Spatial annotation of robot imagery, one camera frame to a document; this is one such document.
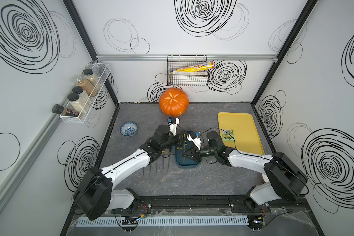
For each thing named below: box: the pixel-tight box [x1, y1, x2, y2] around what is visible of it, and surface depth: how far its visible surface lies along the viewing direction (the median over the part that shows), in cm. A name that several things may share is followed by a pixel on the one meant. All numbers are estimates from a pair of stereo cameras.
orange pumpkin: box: [159, 87, 190, 118], surface depth 107 cm
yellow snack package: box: [170, 61, 215, 73], surface depth 89 cm
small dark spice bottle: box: [51, 104, 80, 117], surface depth 62 cm
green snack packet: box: [222, 129, 235, 143], surface depth 101 cm
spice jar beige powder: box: [82, 68, 101, 88], surface depth 77 cm
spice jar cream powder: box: [67, 92, 89, 115], surface depth 66 cm
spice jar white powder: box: [71, 86, 93, 107], surface depth 69 cm
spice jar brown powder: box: [75, 77, 99, 98], surface depth 74 cm
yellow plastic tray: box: [217, 112, 266, 155], surface depth 107 cm
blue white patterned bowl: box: [119, 121, 138, 137], surface depth 104 cm
